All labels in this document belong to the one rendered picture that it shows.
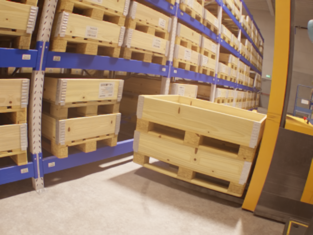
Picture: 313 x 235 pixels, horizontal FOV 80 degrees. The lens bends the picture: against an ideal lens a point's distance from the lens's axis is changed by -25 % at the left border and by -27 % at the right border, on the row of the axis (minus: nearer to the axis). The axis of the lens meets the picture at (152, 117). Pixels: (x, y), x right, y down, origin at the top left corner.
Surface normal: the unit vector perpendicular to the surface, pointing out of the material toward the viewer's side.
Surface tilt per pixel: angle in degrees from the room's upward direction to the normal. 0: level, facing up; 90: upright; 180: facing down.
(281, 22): 90
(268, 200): 90
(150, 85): 90
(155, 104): 90
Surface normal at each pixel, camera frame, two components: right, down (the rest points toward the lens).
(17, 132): 0.81, 0.21
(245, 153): -0.55, 0.08
